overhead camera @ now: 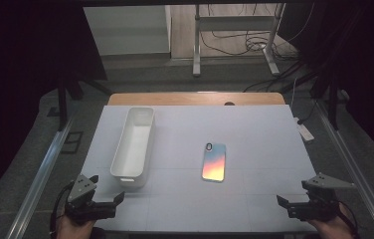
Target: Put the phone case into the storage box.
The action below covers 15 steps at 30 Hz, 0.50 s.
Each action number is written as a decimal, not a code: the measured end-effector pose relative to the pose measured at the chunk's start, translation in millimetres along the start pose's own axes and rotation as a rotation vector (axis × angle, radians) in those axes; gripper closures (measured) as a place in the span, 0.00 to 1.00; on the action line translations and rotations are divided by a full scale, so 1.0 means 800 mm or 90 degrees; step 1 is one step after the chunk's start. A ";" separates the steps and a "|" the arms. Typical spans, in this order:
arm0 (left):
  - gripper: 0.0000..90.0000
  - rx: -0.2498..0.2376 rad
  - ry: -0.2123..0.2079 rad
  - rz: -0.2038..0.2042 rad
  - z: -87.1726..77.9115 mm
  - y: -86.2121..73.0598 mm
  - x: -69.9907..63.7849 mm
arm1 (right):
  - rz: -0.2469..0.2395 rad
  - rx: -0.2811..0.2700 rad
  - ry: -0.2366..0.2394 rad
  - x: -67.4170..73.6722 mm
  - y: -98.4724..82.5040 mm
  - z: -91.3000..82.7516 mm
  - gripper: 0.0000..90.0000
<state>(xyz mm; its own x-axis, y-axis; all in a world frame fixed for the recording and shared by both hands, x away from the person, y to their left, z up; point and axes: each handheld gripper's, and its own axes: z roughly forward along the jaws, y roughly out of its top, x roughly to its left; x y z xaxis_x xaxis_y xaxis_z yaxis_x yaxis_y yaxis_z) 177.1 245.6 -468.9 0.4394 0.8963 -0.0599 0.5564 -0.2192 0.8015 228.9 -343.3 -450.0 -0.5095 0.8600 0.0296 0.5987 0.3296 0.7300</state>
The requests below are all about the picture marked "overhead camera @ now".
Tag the black floor frame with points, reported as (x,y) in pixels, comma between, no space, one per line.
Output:
(72,142)

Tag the white cabinet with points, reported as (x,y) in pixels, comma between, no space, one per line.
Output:
(127,31)

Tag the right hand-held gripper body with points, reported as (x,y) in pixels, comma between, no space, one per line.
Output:
(321,205)

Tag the white metal desk frame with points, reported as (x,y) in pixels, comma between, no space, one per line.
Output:
(234,24)

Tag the person's left hand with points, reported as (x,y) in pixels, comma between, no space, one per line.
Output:
(72,230)

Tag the white power strip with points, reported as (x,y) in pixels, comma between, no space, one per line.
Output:
(304,130)

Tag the aluminium rail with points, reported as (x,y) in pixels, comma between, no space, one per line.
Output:
(357,172)
(42,176)

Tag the white table mat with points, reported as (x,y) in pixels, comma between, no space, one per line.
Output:
(258,139)

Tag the white plastic storage bin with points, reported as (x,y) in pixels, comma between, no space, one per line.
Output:
(133,146)

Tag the iridescent phone case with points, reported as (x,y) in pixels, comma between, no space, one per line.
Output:
(214,162)

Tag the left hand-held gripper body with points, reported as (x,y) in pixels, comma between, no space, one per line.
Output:
(82,191)

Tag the black metal stand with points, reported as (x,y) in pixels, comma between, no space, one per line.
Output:
(332,103)
(63,103)

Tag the black curtain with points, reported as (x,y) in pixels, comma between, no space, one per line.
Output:
(19,83)
(367,66)

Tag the person's right hand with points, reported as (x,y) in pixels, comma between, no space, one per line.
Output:
(336,229)

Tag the wooden table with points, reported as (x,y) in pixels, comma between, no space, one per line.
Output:
(181,99)

